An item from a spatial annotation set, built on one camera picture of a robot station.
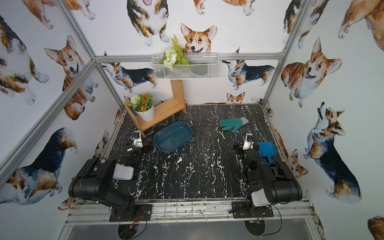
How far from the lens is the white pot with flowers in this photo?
944 millimetres

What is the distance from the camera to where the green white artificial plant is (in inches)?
31.4

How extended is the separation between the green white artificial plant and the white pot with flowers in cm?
25
